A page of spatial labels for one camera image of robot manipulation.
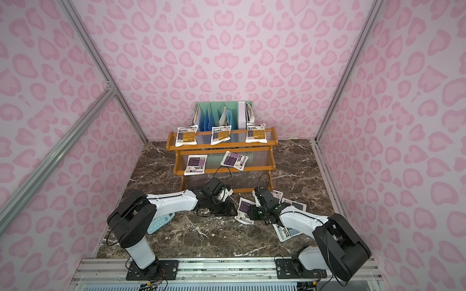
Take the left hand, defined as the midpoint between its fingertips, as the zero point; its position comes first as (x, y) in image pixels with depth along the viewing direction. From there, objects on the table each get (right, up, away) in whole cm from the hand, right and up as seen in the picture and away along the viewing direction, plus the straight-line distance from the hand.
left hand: (235, 212), depth 85 cm
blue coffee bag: (+30, +3, +2) cm, 30 cm away
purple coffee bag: (-19, +22, +3) cm, 30 cm away
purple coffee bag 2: (0, +24, +4) cm, 25 cm away
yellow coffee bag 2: (-6, +36, -6) cm, 37 cm away
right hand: (+7, -1, +3) cm, 7 cm away
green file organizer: (0, +49, +13) cm, 51 cm away
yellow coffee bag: (-22, +35, -5) cm, 42 cm away
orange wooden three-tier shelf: (+5, +21, +1) cm, 22 cm away
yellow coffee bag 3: (+9, +37, -4) cm, 38 cm away
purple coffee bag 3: (+4, 0, +2) cm, 5 cm away
